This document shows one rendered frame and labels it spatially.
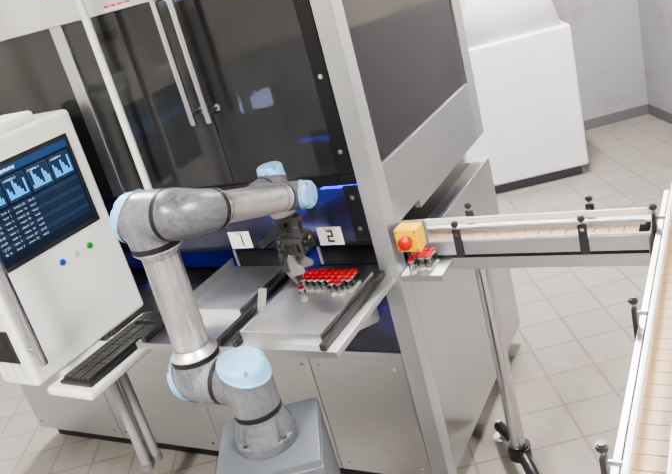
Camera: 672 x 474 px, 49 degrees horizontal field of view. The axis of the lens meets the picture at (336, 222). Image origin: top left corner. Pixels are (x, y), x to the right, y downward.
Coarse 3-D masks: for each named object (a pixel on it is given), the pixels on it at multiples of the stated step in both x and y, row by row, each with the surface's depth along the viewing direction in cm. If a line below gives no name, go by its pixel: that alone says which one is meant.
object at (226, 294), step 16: (224, 272) 250; (240, 272) 249; (256, 272) 246; (272, 272) 242; (208, 288) 242; (224, 288) 240; (240, 288) 237; (256, 288) 234; (208, 304) 232; (224, 304) 229; (240, 304) 226
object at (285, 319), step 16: (288, 288) 222; (272, 304) 215; (288, 304) 217; (304, 304) 214; (320, 304) 212; (336, 304) 209; (256, 320) 208; (272, 320) 210; (288, 320) 208; (304, 320) 205; (320, 320) 203; (336, 320) 196; (256, 336) 199; (272, 336) 197; (288, 336) 194; (304, 336) 191; (320, 336) 189
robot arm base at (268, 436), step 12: (276, 408) 168; (240, 420) 167; (252, 420) 166; (264, 420) 166; (276, 420) 168; (288, 420) 171; (240, 432) 169; (252, 432) 167; (264, 432) 167; (276, 432) 167; (288, 432) 170; (240, 444) 170; (252, 444) 167; (264, 444) 167; (276, 444) 167; (288, 444) 169; (252, 456) 168; (264, 456) 167
